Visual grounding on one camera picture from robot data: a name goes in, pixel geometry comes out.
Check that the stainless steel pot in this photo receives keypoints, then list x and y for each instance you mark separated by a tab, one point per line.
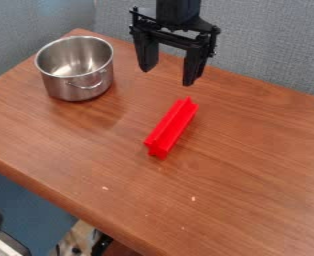
76	67

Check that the red plastic block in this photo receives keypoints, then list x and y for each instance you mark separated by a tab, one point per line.
169	128

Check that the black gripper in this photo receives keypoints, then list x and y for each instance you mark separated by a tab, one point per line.
173	24

